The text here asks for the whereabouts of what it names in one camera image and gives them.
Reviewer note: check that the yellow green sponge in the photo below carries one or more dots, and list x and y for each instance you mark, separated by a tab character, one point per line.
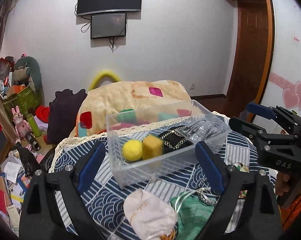
152	147

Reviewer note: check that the white drawstring pouch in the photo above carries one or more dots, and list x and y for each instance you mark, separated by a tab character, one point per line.
149	216

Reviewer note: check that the beige patterned blanket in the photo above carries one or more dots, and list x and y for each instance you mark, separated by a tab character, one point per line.
132	102

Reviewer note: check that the green bottle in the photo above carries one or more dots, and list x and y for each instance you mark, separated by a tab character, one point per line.
34	127

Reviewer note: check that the green cardboard box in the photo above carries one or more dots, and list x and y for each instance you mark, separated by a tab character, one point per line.
27	100

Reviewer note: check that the yellow pom-pom ball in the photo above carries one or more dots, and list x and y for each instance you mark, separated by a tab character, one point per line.
132	150

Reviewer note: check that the blue white patterned tablecloth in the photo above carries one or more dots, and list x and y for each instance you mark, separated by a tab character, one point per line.
104	199

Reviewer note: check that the grey green plush toy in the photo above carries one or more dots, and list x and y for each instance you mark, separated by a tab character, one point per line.
27	70

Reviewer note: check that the silver scrubbers plastic bag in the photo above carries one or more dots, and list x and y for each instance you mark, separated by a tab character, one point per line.
201	130

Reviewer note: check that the small wall monitor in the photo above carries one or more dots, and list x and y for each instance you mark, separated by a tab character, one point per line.
108	25

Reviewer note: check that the brown wooden door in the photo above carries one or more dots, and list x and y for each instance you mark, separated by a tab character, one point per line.
252	60

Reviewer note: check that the green knitted glove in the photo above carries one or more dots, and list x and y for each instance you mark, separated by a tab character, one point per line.
193	210

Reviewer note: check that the clear plastic storage box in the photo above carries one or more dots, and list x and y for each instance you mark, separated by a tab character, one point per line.
173	164

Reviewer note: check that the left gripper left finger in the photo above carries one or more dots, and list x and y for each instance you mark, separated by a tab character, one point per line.
40	215

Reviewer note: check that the black gold chain pouch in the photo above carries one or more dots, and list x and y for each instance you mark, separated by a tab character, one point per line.
173	140

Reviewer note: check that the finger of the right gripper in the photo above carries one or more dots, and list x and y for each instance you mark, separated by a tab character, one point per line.
260	110
249	130

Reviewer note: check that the dark purple garment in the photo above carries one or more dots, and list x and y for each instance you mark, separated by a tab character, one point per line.
63	114

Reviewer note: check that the pink bunny toy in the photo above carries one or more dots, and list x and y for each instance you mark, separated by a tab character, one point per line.
22	127

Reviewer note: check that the red plush item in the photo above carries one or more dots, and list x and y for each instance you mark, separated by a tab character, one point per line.
43	113

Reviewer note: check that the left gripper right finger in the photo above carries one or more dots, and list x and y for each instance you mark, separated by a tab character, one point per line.
259	218

